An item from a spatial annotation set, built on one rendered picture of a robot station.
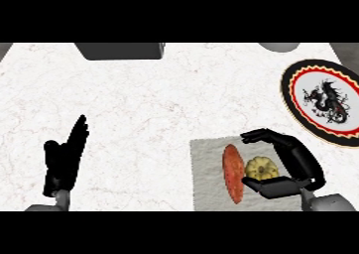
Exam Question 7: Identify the grey placemat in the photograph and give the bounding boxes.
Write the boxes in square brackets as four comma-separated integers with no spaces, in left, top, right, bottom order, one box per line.
[189,135,304,212]

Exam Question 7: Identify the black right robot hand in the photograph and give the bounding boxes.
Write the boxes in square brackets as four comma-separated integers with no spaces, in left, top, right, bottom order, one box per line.
[239,128,328,200]

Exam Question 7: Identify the orange sweet potato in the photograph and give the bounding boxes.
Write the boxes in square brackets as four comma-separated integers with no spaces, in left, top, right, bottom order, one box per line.
[222,143,247,204]

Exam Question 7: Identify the pale grey round object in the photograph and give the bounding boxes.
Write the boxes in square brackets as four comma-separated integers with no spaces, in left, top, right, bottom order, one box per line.
[257,43,301,54]

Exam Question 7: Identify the dragon print plate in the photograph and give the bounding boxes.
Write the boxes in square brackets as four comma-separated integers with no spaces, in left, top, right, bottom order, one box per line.
[279,59,359,148]

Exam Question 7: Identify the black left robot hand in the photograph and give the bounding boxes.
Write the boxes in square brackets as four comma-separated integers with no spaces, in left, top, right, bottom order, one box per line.
[43,114,90,198]

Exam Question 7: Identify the dark grey appliance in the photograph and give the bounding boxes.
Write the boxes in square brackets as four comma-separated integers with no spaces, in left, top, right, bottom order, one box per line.
[74,43,167,62]

